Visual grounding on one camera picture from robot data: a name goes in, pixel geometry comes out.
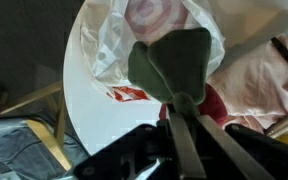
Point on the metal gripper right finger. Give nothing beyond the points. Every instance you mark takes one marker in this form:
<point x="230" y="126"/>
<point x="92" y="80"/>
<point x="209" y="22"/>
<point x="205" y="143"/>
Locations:
<point x="244" y="162"/>

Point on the wooden chair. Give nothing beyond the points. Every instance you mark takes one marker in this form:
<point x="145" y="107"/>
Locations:
<point x="51" y="136"/>

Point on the round white table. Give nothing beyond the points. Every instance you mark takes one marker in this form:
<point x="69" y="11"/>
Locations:
<point x="98" y="120"/>

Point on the pink cloth with black strap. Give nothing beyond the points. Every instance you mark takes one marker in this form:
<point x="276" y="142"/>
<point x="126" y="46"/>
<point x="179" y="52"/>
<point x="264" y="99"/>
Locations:
<point x="254" y="88"/>

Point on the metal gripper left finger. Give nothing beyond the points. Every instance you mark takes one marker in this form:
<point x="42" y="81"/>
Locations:
<point x="190" y="165"/>

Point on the white red plastic bag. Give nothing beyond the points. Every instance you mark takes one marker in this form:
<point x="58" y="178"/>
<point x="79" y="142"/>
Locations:
<point x="109" y="29"/>

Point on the green red plush toy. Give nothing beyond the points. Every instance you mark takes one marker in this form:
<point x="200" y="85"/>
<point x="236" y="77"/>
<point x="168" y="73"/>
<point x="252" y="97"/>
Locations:
<point x="173" y="71"/>

